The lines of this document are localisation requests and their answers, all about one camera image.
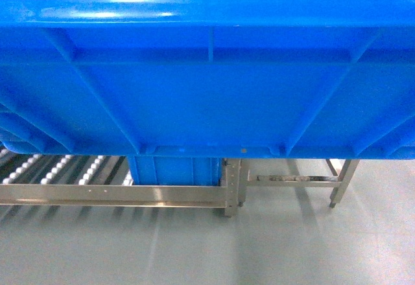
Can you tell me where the large blue plastic crate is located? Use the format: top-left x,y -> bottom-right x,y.
1,0 -> 414,159

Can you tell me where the blue crate on shelf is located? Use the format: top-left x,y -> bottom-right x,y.
128,156 -> 222,187

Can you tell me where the steel roller conveyor shelf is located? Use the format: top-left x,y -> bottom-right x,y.
1,147 -> 248,217

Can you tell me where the steel frame table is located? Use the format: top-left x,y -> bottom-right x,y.
237,159 -> 360,209

